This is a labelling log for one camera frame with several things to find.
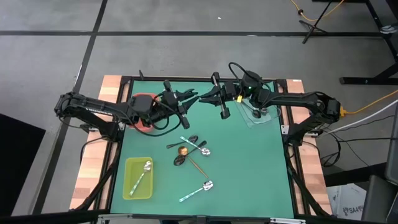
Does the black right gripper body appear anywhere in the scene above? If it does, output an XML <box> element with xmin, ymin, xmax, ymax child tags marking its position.
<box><xmin>211</xmin><ymin>72</ymin><xmax>243</xmax><ymax>120</ymax></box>

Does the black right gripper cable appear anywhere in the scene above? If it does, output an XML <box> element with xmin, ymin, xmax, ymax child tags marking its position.
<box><xmin>228</xmin><ymin>62</ymin><xmax>249</xmax><ymax>94</ymax></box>

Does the gold spoon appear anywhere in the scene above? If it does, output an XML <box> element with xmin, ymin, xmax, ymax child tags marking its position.
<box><xmin>177</xmin><ymin>146</ymin><xmax>209</xmax><ymax>179</ymax></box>

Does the white cardboard box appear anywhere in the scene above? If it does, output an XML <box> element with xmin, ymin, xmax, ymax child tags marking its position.
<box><xmin>326</xmin><ymin>182</ymin><xmax>368</xmax><ymax>222</ymax></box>

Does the black box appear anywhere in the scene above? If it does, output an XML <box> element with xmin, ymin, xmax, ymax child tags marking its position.
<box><xmin>0</xmin><ymin>113</ymin><xmax>46</xmax><ymax>218</ymax></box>

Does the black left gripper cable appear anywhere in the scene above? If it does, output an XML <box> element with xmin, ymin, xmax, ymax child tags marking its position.
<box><xmin>133</xmin><ymin>102</ymin><xmax>184</xmax><ymax>138</ymax></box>

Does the silver aluminium rail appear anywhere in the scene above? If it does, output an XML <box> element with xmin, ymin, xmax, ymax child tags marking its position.
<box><xmin>98</xmin><ymin>213</ymin><xmax>307</xmax><ymax>224</ymax></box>

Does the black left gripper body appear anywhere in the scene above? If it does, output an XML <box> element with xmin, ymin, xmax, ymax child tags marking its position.
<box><xmin>154</xmin><ymin>80</ymin><xmax>190</xmax><ymax>130</ymax></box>

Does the white cable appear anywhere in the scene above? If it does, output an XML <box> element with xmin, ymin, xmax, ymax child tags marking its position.
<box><xmin>323</xmin><ymin>99</ymin><xmax>398</xmax><ymax>138</ymax></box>

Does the gray shoe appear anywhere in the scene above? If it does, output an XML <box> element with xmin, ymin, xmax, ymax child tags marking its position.
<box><xmin>381</xmin><ymin>24</ymin><xmax>398</xmax><ymax>37</ymax></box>

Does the dark gray chair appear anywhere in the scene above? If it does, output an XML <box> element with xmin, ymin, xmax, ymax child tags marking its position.
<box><xmin>360</xmin><ymin>104</ymin><xmax>398</xmax><ymax>224</ymax></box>

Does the clear plastic bin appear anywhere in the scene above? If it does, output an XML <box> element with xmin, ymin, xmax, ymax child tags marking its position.
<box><xmin>233</xmin><ymin>79</ymin><xmax>282</xmax><ymax>129</ymax></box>

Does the yellow plastic bin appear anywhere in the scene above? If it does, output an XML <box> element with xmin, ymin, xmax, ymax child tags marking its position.
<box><xmin>123</xmin><ymin>156</ymin><xmax>154</xmax><ymax>200</ymax></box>

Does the black desk frame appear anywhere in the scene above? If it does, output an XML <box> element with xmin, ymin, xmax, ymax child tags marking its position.
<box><xmin>312</xmin><ymin>0</ymin><xmax>398</xmax><ymax>85</ymax></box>

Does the black tripod stand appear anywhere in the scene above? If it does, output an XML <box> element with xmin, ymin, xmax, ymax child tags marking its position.
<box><xmin>298</xmin><ymin>0</ymin><xmax>333</xmax><ymax>44</ymax></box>

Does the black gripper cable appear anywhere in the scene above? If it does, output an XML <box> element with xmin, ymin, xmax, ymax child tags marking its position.
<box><xmin>133</xmin><ymin>102</ymin><xmax>184</xmax><ymax>138</ymax></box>
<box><xmin>228</xmin><ymin>62</ymin><xmax>249</xmax><ymax>94</ymax></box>

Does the black table frame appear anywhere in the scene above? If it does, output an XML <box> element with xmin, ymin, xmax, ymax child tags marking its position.
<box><xmin>70</xmin><ymin>70</ymin><xmax>333</xmax><ymax>224</ymax></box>

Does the orange plastic bin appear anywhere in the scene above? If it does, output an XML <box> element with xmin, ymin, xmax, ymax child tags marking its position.
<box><xmin>129</xmin><ymin>92</ymin><xmax>159</xmax><ymax>132</ymax></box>

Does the green table mat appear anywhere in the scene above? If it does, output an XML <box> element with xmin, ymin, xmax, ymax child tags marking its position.
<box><xmin>110</xmin><ymin>80</ymin><xmax>295</xmax><ymax>218</ymax></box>

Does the yellow extension cord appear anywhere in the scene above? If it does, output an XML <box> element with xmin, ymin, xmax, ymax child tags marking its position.
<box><xmin>340</xmin><ymin>89</ymin><xmax>398</xmax><ymax>118</ymax></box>
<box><xmin>289</xmin><ymin>0</ymin><xmax>346</xmax><ymax>22</ymax></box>

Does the black floor cable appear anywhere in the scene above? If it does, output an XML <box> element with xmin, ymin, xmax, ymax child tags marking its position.
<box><xmin>317</xmin><ymin>114</ymin><xmax>398</xmax><ymax>169</ymax></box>

